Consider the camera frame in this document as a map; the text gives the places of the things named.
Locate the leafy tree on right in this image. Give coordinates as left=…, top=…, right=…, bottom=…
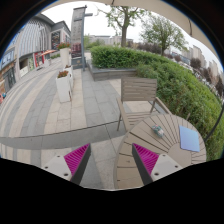
left=140, top=15, right=188, bottom=55

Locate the white planter box with flowers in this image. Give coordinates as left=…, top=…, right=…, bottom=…
left=56, top=70, right=72, bottom=103

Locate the far white planter box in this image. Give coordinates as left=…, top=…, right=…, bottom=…
left=64, top=65, right=74, bottom=91

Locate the round slatted wooden table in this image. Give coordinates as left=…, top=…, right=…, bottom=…
left=114, top=114, right=206, bottom=189

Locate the trimmed green hedge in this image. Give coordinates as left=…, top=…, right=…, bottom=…
left=90, top=46, right=224, bottom=161

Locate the blue square mouse pad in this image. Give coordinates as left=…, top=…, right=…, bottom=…
left=179, top=126, right=200, bottom=152

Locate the tall white planter pillar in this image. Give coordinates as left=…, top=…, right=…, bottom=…
left=57, top=42, right=70, bottom=66

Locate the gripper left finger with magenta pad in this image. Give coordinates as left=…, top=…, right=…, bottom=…
left=43, top=144, right=91, bottom=185

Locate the slatted wooden chair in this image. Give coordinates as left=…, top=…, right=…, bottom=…
left=117, top=77, right=171, bottom=131

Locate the tree with brown trunk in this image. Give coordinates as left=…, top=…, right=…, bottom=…
left=98, top=6, right=149, bottom=47

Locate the orange parasol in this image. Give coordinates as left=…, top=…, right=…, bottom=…
left=40, top=49, right=56, bottom=56

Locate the grey banner sign pole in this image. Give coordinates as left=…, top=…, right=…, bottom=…
left=71, top=6, right=92, bottom=69

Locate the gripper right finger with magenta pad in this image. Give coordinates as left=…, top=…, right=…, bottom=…
left=132, top=143, right=182, bottom=185

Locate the grey stone planter wall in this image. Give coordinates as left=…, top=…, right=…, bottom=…
left=87, top=60, right=136, bottom=81

